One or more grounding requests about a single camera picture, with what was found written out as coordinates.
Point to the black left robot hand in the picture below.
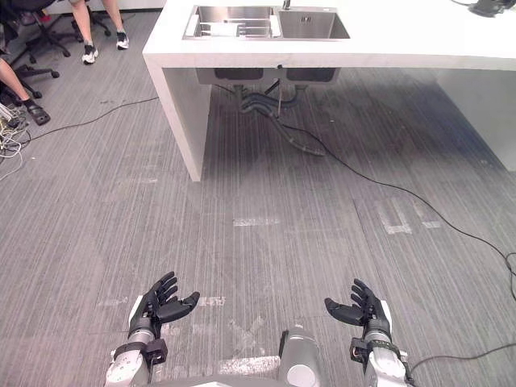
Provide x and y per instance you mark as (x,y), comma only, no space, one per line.
(161,308)

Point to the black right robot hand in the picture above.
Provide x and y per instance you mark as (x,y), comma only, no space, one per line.
(364,308)

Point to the black object on counter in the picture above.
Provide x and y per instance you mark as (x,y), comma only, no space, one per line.
(489,7)

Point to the metal sink drain rack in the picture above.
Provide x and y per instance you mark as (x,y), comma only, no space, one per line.
(234,27)

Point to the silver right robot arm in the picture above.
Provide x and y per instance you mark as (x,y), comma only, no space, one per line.
(383,360)

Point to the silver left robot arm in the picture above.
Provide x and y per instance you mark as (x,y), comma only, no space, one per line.
(135,359)

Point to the grey sink drain pipes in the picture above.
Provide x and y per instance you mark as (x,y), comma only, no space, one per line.
(274,113)

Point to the person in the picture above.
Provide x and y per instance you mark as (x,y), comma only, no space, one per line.
(20,92)
(102,28)

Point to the sink faucet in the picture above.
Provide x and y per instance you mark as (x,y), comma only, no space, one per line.
(287,5)

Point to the stainless steel double sink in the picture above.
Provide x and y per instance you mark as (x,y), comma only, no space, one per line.
(266,23)

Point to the black office chair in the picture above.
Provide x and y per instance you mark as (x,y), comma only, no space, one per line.
(44,32)
(30,78)

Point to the white kitchen island counter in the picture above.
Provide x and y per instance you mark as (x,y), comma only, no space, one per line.
(334,76)

